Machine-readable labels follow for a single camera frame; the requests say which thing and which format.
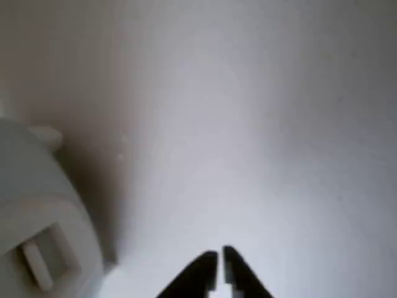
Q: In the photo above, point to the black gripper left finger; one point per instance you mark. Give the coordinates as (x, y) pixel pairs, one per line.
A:
(195, 276)

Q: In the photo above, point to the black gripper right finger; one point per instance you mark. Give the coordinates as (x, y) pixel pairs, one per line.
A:
(239, 273)

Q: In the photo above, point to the white round container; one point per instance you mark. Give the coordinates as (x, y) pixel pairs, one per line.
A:
(40, 201)

